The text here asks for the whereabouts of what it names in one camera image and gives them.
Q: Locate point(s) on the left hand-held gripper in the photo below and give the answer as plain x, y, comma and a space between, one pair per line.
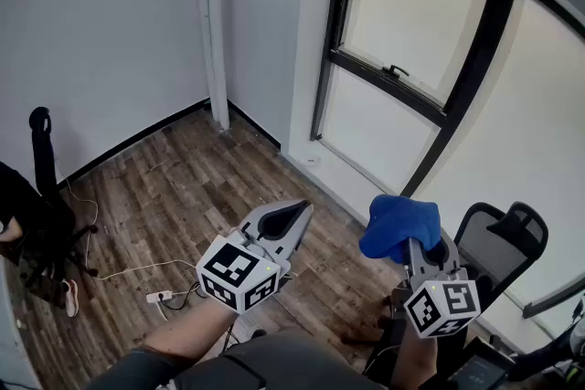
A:
228, 269

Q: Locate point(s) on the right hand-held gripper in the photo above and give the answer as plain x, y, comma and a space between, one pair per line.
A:
441, 306

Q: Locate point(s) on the blue microfibre cloth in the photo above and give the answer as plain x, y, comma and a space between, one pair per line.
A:
397, 226

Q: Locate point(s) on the person's left forearm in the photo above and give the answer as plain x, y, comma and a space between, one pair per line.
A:
192, 331

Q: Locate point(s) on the person's right forearm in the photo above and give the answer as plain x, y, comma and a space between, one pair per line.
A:
413, 361

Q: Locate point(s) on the black mesh office chair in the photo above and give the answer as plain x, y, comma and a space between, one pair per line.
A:
503, 256

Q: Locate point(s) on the white round floor socket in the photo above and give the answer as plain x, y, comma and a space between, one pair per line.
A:
312, 161

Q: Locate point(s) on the black tablet screen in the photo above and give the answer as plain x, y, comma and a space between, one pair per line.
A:
480, 372

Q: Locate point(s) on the person's grey shirt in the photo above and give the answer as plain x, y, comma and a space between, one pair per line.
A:
283, 361

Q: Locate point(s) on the white power strip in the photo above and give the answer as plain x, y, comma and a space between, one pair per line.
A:
159, 296

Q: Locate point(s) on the white vertical pipe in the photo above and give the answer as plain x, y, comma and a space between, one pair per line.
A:
215, 36

